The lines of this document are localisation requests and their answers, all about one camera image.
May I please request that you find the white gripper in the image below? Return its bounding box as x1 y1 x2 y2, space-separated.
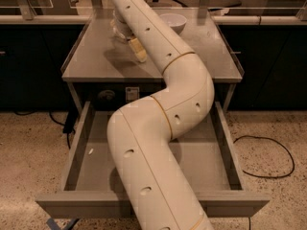
110 10 147 62

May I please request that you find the round grey wall socket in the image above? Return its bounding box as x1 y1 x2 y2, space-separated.
98 90 115 102

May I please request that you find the black floor cable left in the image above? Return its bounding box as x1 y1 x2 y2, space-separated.
13 110 77 150

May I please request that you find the black floor cable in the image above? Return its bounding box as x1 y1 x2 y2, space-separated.
233 134 295 179
13 110 77 150

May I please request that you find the clear plastic water bottle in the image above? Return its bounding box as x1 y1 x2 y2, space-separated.
113 29 128 44

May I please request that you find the black floor cable right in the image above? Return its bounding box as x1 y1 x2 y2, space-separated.
233 134 295 179

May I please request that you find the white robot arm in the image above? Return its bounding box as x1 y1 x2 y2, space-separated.
107 0 214 230

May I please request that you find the white wall outlet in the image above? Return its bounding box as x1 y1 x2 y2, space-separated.
126 87 139 103

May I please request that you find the open grey top drawer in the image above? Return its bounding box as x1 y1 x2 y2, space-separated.
36 103 270 219

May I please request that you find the white ceramic bowl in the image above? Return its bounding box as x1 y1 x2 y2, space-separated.
159 13 187 35

